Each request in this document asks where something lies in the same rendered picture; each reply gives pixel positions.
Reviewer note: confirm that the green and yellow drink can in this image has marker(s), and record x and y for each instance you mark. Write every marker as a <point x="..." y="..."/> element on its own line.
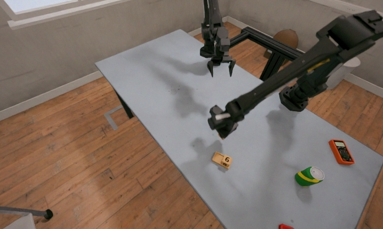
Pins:
<point x="309" y="176"/>

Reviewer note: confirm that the orange digital multimeter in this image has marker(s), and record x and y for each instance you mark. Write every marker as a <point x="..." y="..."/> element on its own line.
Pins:
<point x="341" y="152"/>

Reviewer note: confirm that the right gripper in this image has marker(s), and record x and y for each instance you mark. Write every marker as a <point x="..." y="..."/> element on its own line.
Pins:
<point x="217" y="60"/>

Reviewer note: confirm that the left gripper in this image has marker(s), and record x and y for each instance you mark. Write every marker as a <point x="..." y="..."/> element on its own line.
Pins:
<point x="227" y="130"/>

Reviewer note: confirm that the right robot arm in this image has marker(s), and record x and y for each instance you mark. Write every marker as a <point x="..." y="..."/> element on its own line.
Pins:
<point x="215" y="38"/>

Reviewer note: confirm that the red mint tin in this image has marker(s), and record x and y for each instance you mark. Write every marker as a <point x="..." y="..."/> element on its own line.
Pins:
<point x="282" y="226"/>

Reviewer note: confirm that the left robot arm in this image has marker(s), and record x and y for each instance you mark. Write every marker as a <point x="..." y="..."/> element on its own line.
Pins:
<point x="354" y="35"/>

